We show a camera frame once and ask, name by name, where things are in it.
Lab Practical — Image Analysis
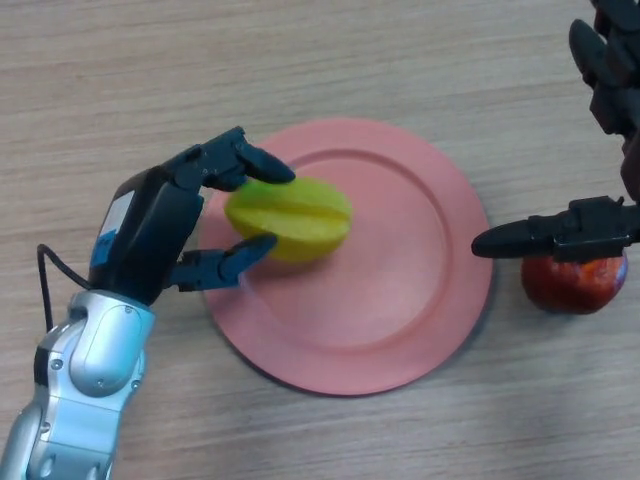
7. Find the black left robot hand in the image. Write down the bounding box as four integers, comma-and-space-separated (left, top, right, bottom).
88, 126, 296, 306

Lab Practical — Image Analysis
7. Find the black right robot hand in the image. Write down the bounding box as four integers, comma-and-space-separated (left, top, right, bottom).
472, 0, 640, 264

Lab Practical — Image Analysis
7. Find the yellow green starfruit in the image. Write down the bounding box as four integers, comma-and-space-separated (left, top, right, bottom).
223, 177, 354, 264

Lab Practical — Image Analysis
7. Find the pink round plate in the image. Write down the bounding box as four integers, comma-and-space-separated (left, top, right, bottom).
197, 117, 494, 397

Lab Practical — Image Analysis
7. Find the red apple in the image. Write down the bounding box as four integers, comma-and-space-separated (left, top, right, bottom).
520, 249, 629, 315

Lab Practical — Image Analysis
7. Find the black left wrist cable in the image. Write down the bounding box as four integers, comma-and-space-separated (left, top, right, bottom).
37, 243, 94, 334

